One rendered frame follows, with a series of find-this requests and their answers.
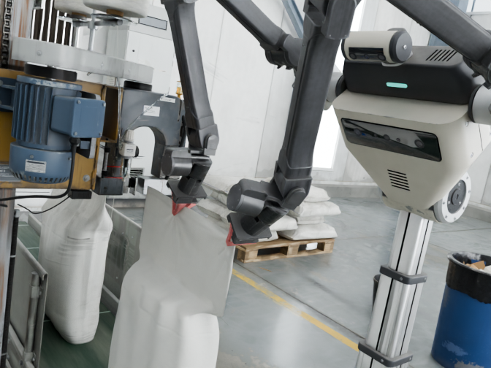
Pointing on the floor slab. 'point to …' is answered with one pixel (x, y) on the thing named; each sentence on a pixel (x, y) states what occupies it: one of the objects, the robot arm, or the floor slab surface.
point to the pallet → (288, 250)
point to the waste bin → (465, 314)
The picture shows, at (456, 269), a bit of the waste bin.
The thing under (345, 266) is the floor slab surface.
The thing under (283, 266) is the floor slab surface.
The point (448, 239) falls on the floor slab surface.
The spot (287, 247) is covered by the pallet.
